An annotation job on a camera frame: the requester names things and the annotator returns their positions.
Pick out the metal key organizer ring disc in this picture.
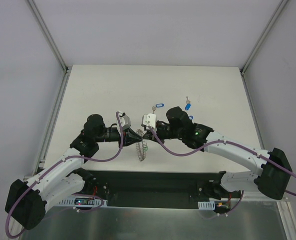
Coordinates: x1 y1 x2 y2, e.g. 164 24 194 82
135 139 148 162

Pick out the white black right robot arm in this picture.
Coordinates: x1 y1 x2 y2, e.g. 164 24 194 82
142 106 292 200

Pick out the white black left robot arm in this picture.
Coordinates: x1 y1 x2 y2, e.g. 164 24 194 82
5 112 142 230

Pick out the silver key dark-blue tag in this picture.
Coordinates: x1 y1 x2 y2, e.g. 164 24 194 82
185 97 191 111

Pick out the left controller board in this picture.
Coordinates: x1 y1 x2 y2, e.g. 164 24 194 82
60 196 107 208

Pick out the controller board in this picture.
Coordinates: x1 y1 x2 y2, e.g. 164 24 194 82
197 200 231 211
60 196 107 208

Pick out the right controller board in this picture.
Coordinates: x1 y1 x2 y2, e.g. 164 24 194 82
197 200 231 211

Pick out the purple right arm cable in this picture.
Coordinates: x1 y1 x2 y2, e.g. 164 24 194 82
147 124 296 218

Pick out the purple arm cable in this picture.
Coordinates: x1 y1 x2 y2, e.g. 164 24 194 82
147 124 296 218
6 111 125 238

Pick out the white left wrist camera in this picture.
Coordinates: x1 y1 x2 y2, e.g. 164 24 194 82
117 111 131 131

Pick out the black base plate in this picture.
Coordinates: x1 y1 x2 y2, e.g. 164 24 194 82
35 168 275 208

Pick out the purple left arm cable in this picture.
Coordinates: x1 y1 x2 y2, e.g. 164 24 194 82
6 111 125 238

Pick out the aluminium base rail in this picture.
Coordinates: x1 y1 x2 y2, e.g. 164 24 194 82
19 174 288 202

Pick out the aluminium frame post left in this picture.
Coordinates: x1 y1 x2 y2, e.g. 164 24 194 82
25 0 69 74

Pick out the aluminium frame post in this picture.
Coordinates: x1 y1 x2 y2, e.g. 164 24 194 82
25 0 69 74
240 0 290 76

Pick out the aluminium frame post right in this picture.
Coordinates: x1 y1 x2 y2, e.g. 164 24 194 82
240 0 290 76

